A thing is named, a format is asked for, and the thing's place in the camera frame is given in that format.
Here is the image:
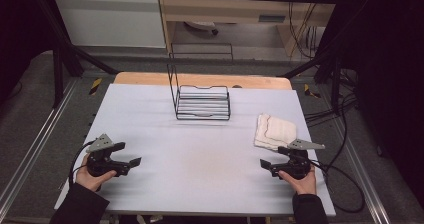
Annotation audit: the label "person's left hand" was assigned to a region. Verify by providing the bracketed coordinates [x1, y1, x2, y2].
[75, 154, 118, 192]

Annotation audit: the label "light wooden desk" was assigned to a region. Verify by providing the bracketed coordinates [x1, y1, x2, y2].
[156, 0, 344, 57]

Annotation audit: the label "person's right hand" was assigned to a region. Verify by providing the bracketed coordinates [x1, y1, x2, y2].
[278, 166, 318, 196]

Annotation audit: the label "white cabinet panel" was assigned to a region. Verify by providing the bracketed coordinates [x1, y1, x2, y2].
[52, 0, 167, 49]

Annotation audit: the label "white towel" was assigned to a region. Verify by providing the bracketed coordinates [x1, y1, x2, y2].
[254, 113, 298, 152]

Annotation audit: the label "white chair base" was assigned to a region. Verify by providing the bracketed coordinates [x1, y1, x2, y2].
[184, 20, 220, 36]

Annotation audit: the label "aluminium floor rail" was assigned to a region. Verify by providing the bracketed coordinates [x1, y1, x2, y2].
[328, 117, 392, 224]
[0, 79, 78, 213]

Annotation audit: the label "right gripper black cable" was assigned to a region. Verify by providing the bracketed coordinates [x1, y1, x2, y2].
[309, 162, 366, 214]

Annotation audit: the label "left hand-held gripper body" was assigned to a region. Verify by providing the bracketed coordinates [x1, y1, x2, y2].
[86, 133, 131, 178]

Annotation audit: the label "wooden table board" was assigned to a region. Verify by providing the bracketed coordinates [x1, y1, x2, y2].
[113, 71, 293, 91]

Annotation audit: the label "yellow black tape strip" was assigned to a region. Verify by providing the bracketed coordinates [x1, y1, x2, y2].
[303, 83, 322, 99]
[88, 77, 103, 96]

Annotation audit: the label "hanging desk cables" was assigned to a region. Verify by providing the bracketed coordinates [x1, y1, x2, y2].
[287, 0, 322, 60]

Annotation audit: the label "black metal frame strut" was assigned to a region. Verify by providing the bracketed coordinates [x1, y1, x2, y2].
[33, 0, 120, 109]
[283, 3, 363, 115]

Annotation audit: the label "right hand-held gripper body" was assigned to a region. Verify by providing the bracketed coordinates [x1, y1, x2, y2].
[270, 138, 326, 181]

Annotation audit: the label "black wire rack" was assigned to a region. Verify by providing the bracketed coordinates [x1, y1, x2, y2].
[166, 43, 234, 121]

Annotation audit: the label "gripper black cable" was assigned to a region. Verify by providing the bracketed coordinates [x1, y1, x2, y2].
[68, 140, 97, 188]
[309, 162, 366, 214]

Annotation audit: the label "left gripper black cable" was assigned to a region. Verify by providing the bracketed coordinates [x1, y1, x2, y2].
[68, 140, 97, 188]

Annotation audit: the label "black floor cable bundle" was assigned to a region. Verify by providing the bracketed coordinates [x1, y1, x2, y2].
[304, 68, 360, 127]

